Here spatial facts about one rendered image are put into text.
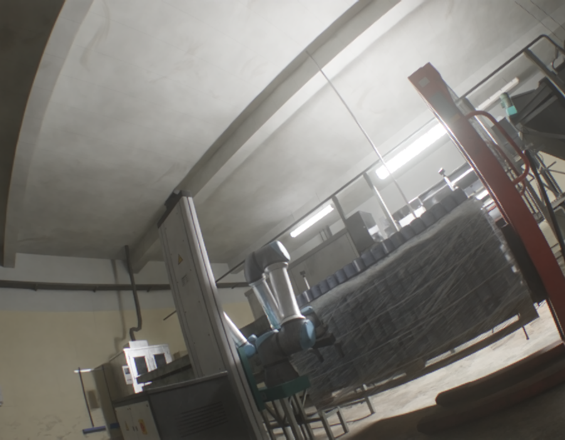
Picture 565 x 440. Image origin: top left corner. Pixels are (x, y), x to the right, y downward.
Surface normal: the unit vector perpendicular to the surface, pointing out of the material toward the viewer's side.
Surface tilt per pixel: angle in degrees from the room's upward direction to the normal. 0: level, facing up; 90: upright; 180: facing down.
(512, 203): 90
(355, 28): 90
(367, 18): 90
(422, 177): 90
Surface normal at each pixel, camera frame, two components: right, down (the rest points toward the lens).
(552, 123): -0.65, -0.11
